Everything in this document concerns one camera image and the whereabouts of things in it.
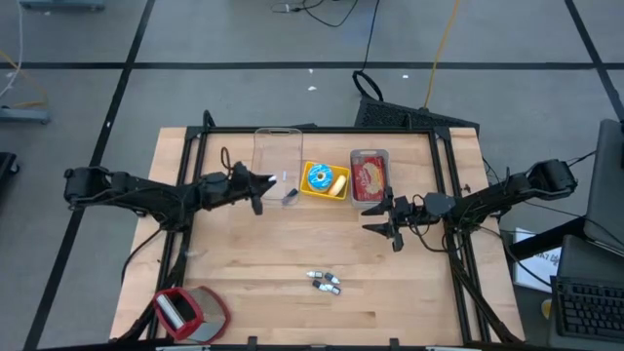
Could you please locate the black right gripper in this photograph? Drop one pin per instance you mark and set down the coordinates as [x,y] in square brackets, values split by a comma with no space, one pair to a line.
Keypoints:
[408,212]

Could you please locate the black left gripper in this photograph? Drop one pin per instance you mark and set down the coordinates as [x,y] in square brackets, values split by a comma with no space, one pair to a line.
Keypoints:
[234,187]

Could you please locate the red snack packet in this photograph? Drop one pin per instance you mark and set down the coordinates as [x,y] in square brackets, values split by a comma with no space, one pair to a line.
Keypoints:
[369,180]

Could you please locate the blue frosted donut box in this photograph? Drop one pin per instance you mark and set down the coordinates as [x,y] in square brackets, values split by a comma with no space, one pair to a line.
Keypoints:
[314,185]

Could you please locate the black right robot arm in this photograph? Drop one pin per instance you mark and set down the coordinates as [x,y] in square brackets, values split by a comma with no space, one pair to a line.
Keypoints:
[487,200]

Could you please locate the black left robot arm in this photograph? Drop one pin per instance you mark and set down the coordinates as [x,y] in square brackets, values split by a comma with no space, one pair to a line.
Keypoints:
[146,195]

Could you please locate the grey plastic bin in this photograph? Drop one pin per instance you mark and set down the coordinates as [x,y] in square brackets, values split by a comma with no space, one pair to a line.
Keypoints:
[369,205]

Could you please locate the clear plastic bin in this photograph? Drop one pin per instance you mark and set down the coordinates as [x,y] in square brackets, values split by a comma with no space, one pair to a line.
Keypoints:
[285,156]

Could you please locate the yellow plastic bin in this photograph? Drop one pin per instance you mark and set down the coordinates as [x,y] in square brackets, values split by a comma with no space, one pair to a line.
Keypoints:
[342,170]

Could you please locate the black mesh computer tower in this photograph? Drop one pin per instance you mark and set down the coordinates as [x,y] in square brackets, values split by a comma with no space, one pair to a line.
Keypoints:
[414,117]

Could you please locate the black diagonal bar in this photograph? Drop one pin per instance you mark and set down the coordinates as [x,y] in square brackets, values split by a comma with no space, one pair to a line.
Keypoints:
[546,240]

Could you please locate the white paper sheet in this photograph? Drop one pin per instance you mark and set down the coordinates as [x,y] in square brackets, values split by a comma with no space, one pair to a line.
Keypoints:
[541,268]

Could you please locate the black flat case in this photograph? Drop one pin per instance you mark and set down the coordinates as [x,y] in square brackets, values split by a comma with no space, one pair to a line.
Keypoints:
[590,258]

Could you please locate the black keyboard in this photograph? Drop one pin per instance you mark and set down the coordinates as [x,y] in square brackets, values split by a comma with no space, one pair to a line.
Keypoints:
[590,307]

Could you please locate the grey laptop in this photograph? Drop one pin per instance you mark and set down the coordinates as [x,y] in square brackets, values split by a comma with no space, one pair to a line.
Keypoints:
[607,185]

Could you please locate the black object at floor edge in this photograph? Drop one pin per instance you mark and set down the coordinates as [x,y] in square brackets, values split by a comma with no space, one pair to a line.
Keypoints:
[6,168]

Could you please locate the blue grey floor base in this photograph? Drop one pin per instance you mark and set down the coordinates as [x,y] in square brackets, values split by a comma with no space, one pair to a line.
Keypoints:
[63,5]

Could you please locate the black aluminium table frame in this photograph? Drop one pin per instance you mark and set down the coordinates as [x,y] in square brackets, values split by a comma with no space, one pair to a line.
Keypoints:
[341,130]

